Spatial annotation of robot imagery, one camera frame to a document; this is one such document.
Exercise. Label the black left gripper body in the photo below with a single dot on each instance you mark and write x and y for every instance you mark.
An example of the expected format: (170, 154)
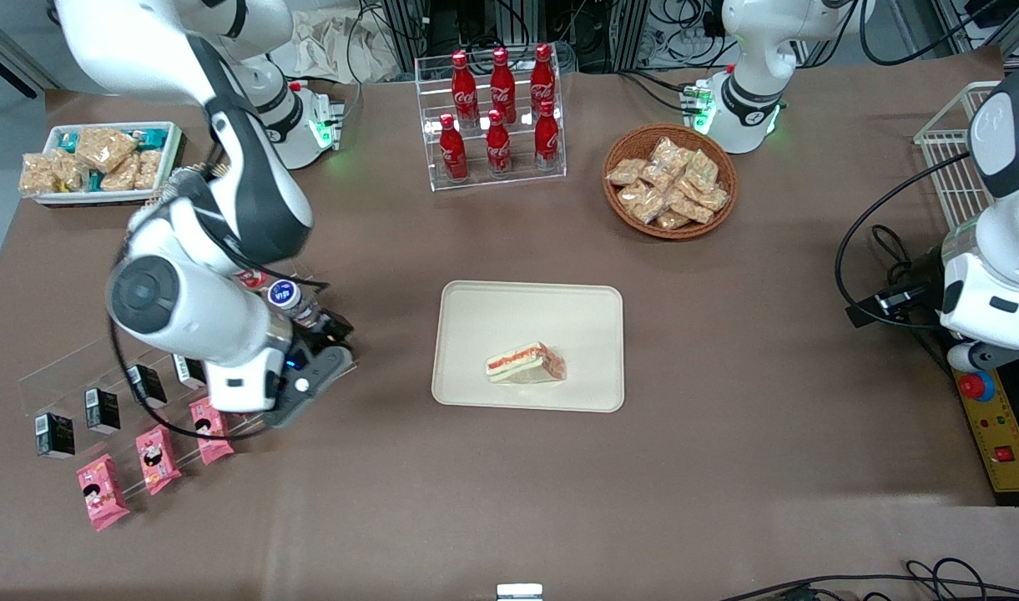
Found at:
(916, 281)

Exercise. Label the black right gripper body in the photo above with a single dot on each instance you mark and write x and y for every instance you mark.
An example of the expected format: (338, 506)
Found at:
(320, 337)

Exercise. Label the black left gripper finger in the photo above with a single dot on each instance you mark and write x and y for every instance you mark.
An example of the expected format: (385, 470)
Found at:
(893, 295)
(868, 315)

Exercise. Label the triangle sandwich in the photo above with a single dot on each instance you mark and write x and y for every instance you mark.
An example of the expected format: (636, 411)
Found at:
(527, 365)

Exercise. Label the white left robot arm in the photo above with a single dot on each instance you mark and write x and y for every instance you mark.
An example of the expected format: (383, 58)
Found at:
(755, 50)

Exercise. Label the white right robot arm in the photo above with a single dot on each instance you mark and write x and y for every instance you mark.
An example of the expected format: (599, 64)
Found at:
(242, 209)

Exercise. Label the beige rectangular tray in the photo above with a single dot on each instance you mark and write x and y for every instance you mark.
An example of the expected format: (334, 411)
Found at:
(527, 317)

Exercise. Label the blue lid yogurt cup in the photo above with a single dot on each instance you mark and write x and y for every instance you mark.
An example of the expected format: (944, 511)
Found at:
(285, 294)

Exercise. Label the red lid yogurt cup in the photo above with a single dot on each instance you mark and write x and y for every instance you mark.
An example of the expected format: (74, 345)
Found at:
(252, 279)

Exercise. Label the small black drink carton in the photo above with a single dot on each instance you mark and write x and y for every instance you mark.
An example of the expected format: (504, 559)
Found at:
(55, 436)
(189, 373)
(103, 411)
(146, 386)

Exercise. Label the pink snack packet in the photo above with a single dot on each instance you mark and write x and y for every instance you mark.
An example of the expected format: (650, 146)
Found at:
(212, 438)
(102, 494)
(158, 457)

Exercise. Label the yellow emergency stop box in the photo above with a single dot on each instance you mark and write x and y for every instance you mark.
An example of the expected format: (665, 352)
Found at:
(997, 434)

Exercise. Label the clear wrapped rice cracker pack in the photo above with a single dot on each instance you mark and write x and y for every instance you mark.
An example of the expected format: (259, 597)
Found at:
(713, 199)
(703, 171)
(643, 202)
(673, 220)
(626, 172)
(669, 154)
(691, 207)

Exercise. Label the oval brown wicker basket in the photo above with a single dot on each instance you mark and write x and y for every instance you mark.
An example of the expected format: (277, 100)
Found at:
(215, 169)

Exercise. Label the red cola bottle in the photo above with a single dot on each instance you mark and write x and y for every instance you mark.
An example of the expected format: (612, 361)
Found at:
(464, 88)
(547, 142)
(502, 83)
(453, 154)
(542, 79)
(498, 150)

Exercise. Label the clear acrylic bottle rack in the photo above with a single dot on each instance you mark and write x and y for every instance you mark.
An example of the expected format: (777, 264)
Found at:
(509, 179)

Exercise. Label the white rectangular plastic bin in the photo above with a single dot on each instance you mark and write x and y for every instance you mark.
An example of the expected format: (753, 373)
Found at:
(171, 146)

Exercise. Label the teal snack packet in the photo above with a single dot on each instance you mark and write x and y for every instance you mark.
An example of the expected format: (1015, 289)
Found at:
(152, 138)

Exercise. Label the beige crumpled cloth bag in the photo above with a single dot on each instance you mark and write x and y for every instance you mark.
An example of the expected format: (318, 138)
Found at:
(325, 46)

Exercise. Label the large wrapped rice cracker pack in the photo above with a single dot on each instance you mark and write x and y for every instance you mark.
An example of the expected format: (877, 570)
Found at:
(104, 148)

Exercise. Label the round brown wicker basket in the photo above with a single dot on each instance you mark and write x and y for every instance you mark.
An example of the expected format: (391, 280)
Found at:
(630, 142)

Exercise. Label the small white device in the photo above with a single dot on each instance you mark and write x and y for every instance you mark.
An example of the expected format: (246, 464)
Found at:
(519, 592)

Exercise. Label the aluminium equipment rack frames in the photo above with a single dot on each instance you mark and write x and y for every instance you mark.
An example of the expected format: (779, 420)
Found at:
(609, 29)

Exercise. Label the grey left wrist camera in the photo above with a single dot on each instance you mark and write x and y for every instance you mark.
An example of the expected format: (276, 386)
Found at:
(972, 357)

